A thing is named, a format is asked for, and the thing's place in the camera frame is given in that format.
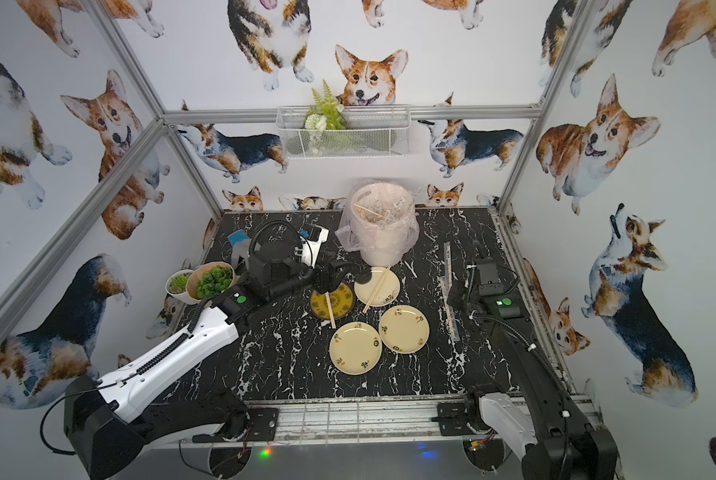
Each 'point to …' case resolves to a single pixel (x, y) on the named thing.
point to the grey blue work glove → (240, 242)
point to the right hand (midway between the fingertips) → (454, 289)
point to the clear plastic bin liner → (346, 231)
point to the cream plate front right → (404, 329)
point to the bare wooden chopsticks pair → (332, 315)
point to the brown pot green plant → (210, 280)
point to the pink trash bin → (382, 215)
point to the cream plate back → (386, 293)
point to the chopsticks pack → (446, 284)
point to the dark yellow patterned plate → (342, 301)
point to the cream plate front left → (355, 348)
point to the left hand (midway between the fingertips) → (347, 256)
